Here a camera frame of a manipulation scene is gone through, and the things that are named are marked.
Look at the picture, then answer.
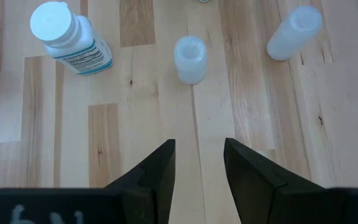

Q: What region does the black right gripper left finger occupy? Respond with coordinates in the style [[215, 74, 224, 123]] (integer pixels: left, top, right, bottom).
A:
[[103, 138, 177, 224]]

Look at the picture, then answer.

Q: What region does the translucent plastic medicine bottle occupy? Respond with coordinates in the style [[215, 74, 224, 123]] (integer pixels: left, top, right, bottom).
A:
[[265, 4, 323, 62]]

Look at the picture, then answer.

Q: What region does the white round object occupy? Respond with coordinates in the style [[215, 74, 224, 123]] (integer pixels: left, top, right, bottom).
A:
[[173, 35, 208, 85]]

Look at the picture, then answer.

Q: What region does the large white labelled medicine bottle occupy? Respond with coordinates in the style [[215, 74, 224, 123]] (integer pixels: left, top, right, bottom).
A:
[[29, 1, 114, 76]]

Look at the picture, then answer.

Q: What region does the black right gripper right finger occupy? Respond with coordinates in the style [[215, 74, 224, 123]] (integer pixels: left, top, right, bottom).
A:
[[223, 137, 331, 224]]

